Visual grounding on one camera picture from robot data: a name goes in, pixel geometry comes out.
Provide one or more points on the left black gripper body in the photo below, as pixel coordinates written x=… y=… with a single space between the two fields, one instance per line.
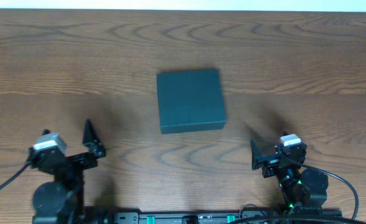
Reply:
x=77 y=159

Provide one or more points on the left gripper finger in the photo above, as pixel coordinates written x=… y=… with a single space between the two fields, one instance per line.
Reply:
x=92 y=142
x=46 y=131

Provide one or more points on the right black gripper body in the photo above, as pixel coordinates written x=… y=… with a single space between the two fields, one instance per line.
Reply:
x=272 y=168

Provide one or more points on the dark green box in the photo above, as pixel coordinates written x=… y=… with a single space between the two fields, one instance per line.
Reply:
x=190 y=101

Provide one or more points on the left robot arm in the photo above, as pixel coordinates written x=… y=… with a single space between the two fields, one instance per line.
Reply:
x=62 y=200

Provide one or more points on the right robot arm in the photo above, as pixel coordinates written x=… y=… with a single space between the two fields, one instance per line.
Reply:
x=304 y=192

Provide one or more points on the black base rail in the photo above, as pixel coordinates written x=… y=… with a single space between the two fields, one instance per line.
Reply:
x=171 y=218

